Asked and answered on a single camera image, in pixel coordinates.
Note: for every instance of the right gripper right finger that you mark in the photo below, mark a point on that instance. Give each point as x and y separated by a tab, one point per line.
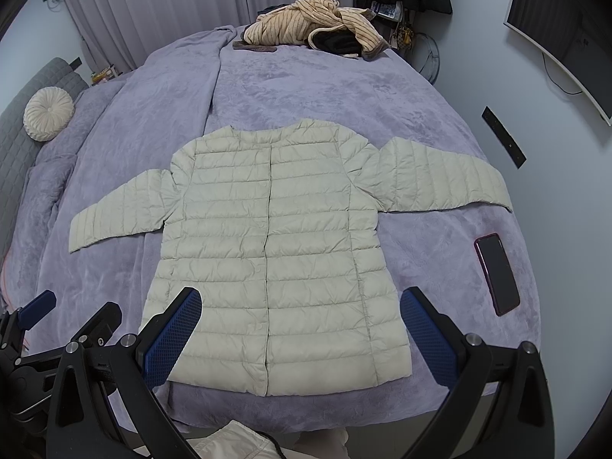
448	352

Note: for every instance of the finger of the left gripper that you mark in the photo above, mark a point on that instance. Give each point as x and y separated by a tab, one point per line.
101	326
36	310

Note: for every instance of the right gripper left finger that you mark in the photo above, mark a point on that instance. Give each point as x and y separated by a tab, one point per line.
165	336

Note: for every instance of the cream quilted down jacket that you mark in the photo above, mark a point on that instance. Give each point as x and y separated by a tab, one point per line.
276	229

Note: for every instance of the red-cased smartphone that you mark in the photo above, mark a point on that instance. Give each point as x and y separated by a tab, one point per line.
498	273

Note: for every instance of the purple plush bed blanket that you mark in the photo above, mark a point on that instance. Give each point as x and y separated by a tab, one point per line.
194	87

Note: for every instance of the grey quilted headboard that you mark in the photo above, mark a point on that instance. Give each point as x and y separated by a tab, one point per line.
18	151

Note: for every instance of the round cream pleated cushion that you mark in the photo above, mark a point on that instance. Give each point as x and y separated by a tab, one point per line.
47	113

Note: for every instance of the striped beige garment pile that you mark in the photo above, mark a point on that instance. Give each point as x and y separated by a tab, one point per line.
322	25

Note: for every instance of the black wall bracket strip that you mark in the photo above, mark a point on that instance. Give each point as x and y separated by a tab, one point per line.
504	137

